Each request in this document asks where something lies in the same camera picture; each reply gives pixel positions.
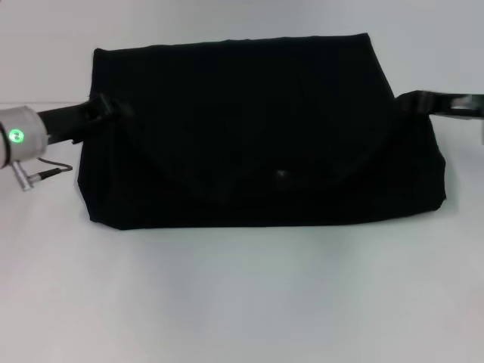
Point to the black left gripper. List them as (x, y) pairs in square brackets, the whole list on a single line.
[(68, 119)]

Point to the black shirt with FREE print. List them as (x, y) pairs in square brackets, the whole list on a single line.
[(264, 132)]

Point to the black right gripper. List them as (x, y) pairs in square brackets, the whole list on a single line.
[(459, 104)]

